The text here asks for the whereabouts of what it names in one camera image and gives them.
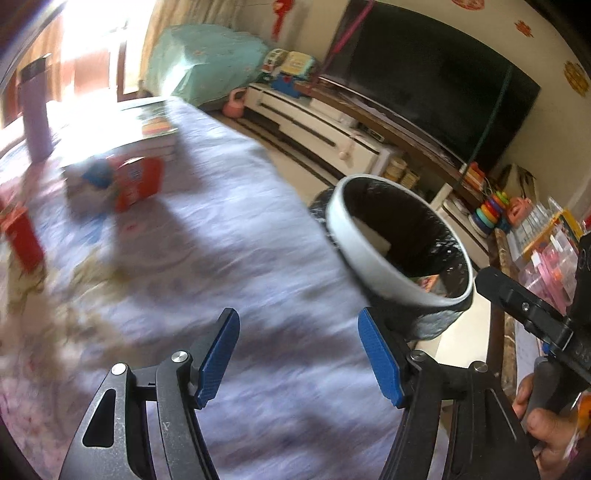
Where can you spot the teal cloth cover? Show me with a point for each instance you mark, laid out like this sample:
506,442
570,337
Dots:
207,60

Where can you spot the beige bag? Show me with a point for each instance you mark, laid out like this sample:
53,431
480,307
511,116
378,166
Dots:
519,182

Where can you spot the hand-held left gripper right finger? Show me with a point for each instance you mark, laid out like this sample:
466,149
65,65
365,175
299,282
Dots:
381,355

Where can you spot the stack of books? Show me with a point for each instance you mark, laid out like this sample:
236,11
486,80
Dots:
152,129

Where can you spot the red knot wall ornament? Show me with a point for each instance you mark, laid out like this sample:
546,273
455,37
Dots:
280,16

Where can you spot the yellow toy phone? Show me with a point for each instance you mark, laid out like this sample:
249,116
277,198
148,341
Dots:
298,63

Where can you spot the blue toy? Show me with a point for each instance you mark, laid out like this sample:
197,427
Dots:
286,85

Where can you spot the red paper box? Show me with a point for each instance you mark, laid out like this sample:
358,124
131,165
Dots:
21,235

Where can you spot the pink pole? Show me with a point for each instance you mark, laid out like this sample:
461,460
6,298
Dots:
344,39

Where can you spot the pink kettlebell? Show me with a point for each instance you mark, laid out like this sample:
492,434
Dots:
235,106

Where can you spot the orange snack box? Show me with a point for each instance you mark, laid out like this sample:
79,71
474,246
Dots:
138,182

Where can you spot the white green toy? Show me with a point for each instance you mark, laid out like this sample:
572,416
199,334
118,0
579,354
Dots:
273,60

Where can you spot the purple water bottle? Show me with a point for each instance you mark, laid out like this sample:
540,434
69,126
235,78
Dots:
37,110

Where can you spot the white small box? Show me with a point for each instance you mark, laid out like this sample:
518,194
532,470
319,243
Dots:
85,182

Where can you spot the black set-top box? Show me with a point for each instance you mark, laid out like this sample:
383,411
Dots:
371,133

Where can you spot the white TV cabinet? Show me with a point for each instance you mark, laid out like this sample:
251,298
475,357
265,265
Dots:
304,120

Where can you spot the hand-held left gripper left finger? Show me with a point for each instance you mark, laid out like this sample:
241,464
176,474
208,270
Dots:
214,364

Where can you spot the pale purple tablecloth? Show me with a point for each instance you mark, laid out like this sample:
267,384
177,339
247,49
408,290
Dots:
207,258

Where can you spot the white-rimmed trash can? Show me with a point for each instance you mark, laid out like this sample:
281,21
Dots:
369,272

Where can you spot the black television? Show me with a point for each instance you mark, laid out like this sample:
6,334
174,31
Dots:
434,83

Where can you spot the beige curtain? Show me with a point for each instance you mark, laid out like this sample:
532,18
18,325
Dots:
159,37

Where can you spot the orange plastic toy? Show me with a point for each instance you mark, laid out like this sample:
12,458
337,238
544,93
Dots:
518,211

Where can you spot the stacked round bamboo boxes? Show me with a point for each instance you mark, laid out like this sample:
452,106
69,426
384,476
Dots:
397,168

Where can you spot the green pole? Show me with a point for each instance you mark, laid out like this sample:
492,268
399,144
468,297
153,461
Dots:
491,120

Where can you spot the clear plastic organizer box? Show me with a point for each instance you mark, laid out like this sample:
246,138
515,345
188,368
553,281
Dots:
540,258

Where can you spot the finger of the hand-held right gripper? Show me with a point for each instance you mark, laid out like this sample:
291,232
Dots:
512,300

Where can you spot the person's right hand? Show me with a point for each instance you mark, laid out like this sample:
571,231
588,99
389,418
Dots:
551,429

